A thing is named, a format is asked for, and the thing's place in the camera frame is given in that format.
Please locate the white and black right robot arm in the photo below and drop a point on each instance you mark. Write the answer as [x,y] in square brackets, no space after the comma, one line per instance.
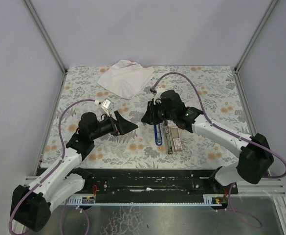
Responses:
[251,151]

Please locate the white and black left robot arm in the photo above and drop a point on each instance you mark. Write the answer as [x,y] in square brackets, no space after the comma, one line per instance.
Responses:
[33,204]

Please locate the white slotted cable duct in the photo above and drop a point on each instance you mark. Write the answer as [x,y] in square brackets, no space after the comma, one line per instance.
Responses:
[208,201]

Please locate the blue stapler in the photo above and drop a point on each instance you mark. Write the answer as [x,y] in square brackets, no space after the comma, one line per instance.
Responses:
[158,135]

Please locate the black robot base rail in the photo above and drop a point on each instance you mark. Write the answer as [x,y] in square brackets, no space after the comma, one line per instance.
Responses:
[151,185]

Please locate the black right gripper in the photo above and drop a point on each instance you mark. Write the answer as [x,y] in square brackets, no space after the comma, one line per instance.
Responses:
[153,112]

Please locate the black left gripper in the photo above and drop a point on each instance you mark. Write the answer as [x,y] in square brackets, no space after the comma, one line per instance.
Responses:
[117,124]

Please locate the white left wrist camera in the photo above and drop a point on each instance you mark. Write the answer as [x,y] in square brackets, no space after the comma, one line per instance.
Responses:
[106,106]

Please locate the floral patterned table mat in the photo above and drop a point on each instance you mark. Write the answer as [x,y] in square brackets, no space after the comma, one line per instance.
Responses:
[212,88]

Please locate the left aluminium frame post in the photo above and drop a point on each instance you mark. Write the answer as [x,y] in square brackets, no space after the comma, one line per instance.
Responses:
[45,36]

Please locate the right aluminium frame post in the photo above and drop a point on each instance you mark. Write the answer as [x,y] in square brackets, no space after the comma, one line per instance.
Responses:
[268,12]

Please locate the red and white staple box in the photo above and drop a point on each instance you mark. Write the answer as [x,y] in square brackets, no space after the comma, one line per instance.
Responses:
[176,139]

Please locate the aluminium frame post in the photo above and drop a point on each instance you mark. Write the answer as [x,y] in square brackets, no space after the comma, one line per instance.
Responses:
[268,12]
[45,36]

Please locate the white folded cloth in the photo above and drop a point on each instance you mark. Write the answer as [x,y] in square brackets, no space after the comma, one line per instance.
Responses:
[126,78]

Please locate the beige stapler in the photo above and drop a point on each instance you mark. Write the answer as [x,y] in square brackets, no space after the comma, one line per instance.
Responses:
[167,137]

